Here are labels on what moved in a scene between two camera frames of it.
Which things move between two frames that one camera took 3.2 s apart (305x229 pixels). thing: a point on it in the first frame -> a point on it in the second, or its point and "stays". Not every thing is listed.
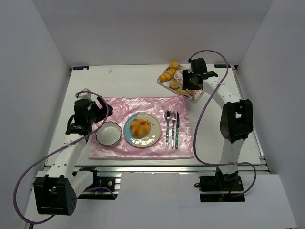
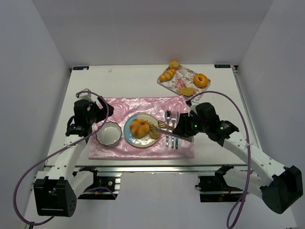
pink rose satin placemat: [123, 108] stays
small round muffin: [173, 84] -> [155, 135]
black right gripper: [188, 81] -> [180, 126]
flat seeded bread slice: [182, 91] stays
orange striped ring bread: [139, 128] stays
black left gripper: [102, 108] stays
